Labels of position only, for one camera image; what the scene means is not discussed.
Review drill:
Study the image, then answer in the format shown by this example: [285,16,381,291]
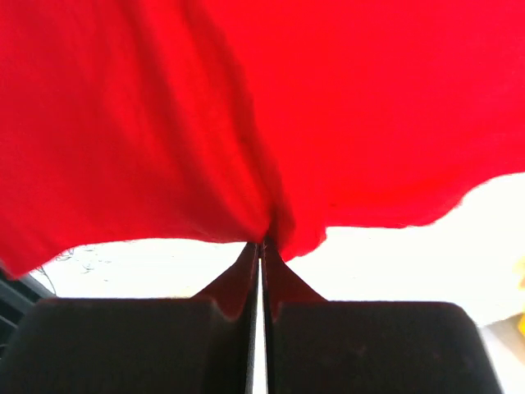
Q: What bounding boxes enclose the black table front rail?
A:
[1,268,57,355]

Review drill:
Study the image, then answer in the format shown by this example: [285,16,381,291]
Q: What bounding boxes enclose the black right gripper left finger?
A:
[1,243,258,393]

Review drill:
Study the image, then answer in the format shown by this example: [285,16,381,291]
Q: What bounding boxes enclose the floral patterned table mat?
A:
[41,174,524,393]

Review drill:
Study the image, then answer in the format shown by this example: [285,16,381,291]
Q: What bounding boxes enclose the red t shirt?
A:
[1,1,524,277]

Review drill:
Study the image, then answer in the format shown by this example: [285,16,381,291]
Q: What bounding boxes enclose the yellow plastic bin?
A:
[512,256,525,336]

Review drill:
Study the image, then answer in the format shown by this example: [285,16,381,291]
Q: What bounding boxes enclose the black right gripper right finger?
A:
[261,239,501,394]

